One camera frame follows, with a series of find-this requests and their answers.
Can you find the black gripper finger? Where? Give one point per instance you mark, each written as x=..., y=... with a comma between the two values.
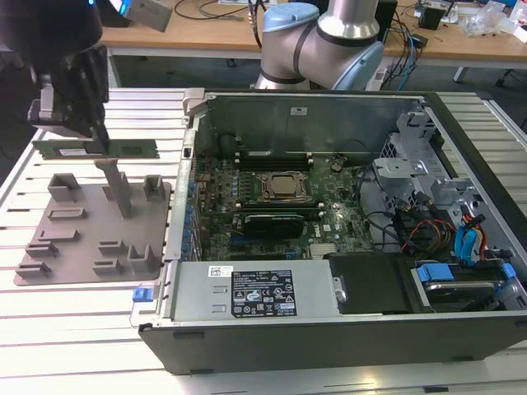
x=86, y=90

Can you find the green RAM stick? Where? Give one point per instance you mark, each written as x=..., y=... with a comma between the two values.
x=131, y=148

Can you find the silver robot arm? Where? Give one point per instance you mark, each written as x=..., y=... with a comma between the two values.
x=288, y=45

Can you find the black RAM slot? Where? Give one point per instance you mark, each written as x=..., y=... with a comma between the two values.
x=280, y=211
x=280, y=203
x=273, y=168
x=273, y=158
x=280, y=200
x=273, y=153
x=273, y=163

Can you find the wooden desk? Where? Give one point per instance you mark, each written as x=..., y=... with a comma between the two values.
x=197, y=33

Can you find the grey parts rack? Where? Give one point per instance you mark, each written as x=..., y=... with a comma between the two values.
x=82, y=247

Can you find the blue case latch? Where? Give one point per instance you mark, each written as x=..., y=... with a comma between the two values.
x=140, y=295

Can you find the silver CPU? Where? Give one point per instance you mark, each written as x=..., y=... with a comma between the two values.
x=284, y=185

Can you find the grey power supply unit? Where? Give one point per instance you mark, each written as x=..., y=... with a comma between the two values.
x=193, y=288

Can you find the black graphics card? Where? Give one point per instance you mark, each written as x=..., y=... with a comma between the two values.
x=273, y=226

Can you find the green motherboard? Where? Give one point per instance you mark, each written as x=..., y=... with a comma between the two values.
x=337, y=197

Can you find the silver chipset heatsink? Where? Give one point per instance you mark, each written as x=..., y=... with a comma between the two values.
x=322, y=250

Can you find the black upright device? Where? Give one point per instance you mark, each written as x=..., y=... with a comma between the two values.
x=386, y=18

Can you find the silver metal drive cage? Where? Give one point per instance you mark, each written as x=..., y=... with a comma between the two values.
x=403, y=168

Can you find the grey and black PC case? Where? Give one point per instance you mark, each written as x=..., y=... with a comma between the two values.
x=288, y=349

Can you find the small black adapter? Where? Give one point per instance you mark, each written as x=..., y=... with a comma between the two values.
x=421, y=41

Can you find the black plastic shroud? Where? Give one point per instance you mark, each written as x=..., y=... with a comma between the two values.
x=370, y=284

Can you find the black box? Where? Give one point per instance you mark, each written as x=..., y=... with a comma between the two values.
x=433, y=17

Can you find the disk with blue carrier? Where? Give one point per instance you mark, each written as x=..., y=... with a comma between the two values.
x=436, y=273

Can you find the clear plastic bags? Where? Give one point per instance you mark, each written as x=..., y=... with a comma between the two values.
x=490, y=16

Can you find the grey camera bracket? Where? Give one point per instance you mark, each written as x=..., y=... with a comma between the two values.
x=45, y=107

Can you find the grey camera box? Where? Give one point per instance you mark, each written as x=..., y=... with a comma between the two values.
x=148, y=14

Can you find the metal CPU socket frame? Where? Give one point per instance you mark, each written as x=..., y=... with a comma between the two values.
x=263, y=187

